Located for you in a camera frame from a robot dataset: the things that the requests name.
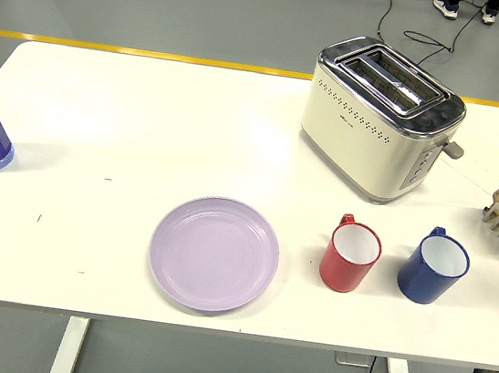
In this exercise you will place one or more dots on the grey toaster lever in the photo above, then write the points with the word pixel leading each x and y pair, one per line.
pixel 454 150

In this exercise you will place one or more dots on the person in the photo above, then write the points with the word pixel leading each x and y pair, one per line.
pixel 446 5

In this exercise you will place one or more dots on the yellow floor tape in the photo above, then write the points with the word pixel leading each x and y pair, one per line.
pixel 111 48

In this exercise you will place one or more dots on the clear bracket under table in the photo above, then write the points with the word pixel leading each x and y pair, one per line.
pixel 353 359

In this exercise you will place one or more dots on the purple plate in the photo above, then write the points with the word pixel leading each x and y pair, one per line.
pixel 214 255

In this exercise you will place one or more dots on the cream chrome toaster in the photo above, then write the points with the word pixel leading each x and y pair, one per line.
pixel 353 136

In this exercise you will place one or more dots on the blue mug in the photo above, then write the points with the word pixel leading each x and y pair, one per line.
pixel 419 280

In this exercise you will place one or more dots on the red mug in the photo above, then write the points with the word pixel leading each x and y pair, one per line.
pixel 340 267

